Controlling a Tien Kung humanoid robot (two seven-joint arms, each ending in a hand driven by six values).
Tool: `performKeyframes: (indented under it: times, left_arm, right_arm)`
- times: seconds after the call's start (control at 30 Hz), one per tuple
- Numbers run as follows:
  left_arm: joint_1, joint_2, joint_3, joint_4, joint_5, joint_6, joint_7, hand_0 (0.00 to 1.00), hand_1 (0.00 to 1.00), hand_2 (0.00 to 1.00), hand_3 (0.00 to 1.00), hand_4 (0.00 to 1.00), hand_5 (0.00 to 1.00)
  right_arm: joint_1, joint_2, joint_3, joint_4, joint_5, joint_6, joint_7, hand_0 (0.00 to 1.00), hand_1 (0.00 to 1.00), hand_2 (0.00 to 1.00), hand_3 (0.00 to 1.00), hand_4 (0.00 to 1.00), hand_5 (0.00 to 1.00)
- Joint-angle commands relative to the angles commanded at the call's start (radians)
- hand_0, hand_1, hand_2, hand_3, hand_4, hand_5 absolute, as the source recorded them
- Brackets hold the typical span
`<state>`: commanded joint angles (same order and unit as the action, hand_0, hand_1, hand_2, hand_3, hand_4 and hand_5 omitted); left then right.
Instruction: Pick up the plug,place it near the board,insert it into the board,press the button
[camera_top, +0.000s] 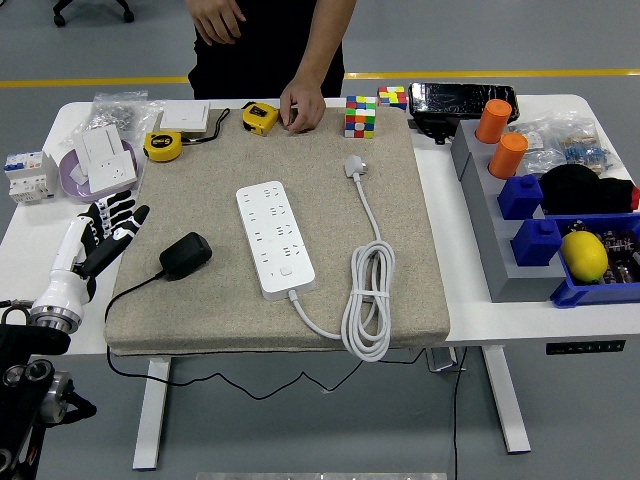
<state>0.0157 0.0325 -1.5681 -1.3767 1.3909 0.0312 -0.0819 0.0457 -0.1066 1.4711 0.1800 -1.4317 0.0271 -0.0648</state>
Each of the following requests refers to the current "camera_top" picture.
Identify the person's left hand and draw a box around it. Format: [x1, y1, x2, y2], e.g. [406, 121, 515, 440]
[278, 79, 327, 135]

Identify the person's right hand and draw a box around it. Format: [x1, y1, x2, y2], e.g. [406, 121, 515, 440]
[191, 0, 247, 46]

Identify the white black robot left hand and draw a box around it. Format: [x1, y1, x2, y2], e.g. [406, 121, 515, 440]
[30, 188, 151, 314]

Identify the black plug cord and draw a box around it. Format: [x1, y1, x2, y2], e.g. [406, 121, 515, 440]
[103, 269, 426, 401]

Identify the black plug adapter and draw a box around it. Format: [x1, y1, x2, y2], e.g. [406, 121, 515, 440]
[158, 232, 214, 282]

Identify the white power strip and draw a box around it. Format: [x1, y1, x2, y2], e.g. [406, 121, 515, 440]
[235, 180, 317, 302]

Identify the small yellow object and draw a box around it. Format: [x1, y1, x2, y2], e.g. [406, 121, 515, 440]
[242, 101, 280, 136]

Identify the large colourful puzzle cube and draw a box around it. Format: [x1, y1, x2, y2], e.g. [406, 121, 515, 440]
[343, 94, 377, 140]

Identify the person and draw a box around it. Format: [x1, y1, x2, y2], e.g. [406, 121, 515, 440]
[187, 0, 359, 100]

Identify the purple plate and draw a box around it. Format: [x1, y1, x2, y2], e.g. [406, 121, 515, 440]
[58, 139, 139, 204]

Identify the small colourful puzzle cube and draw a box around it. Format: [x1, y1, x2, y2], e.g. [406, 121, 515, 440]
[376, 85, 407, 111]

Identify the white circuit breaker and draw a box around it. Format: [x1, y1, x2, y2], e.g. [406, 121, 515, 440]
[3, 150, 60, 206]

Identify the white socket back panel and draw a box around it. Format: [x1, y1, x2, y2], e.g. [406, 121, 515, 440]
[72, 124, 126, 174]

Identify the grey-brown mat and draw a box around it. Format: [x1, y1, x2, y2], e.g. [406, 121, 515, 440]
[102, 105, 451, 357]

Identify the black office chair base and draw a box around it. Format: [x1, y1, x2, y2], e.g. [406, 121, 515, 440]
[52, 0, 135, 29]

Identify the yellow tape measure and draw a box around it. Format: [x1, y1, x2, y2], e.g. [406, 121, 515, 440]
[142, 130, 184, 164]

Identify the plastic bag of metal parts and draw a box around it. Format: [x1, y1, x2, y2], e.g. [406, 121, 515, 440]
[89, 90, 166, 144]

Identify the black glossy phone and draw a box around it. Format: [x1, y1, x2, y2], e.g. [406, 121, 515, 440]
[407, 82, 520, 121]

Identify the white table leg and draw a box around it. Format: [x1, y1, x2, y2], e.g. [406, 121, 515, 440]
[482, 344, 531, 455]
[132, 355, 172, 472]

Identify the orange cylinder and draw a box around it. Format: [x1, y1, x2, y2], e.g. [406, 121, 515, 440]
[474, 98, 512, 144]
[488, 132, 529, 180]

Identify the blue square block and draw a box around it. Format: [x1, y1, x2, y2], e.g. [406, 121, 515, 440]
[497, 173, 545, 221]
[509, 218, 564, 267]

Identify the clear bag of small parts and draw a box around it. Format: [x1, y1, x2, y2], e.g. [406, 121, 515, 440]
[509, 119, 566, 175]

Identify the grey stepped block base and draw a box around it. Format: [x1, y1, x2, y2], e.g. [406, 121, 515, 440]
[449, 119, 569, 305]

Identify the black cloth with red patch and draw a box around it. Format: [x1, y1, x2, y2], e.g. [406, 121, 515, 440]
[538, 163, 640, 216]

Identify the plastic bag of clips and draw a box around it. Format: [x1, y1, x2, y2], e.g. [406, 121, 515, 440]
[557, 112, 624, 179]

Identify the yellow lemon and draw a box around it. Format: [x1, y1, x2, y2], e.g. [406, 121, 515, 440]
[559, 231, 610, 284]

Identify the blue plastic bin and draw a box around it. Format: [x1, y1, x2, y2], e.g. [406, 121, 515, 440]
[549, 212, 640, 309]

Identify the black table control panel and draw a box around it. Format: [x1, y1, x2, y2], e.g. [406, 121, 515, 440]
[544, 339, 627, 356]

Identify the white power strip cord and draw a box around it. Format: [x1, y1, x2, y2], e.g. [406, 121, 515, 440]
[287, 153, 396, 363]

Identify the black strap loop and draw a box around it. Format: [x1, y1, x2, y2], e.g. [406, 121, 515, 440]
[182, 107, 232, 146]

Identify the white wall socket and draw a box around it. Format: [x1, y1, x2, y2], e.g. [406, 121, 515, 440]
[87, 152, 139, 195]

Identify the white flat switch plate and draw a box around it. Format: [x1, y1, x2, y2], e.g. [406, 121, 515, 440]
[158, 101, 211, 134]

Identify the black hanging cable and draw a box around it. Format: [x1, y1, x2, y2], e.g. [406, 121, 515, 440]
[451, 347, 470, 480]

